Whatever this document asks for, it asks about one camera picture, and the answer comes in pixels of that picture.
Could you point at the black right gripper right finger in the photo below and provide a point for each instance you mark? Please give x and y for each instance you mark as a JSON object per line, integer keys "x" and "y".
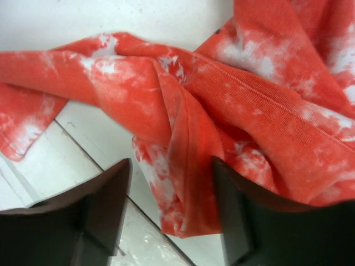
{"x": 259, "y": 227}

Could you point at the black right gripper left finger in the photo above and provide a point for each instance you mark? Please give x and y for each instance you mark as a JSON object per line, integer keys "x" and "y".
{"x": 81, "y": 226}

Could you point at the orange tie-dye trousers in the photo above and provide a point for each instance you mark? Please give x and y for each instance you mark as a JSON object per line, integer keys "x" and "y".
{"x": 271, "y": 92}

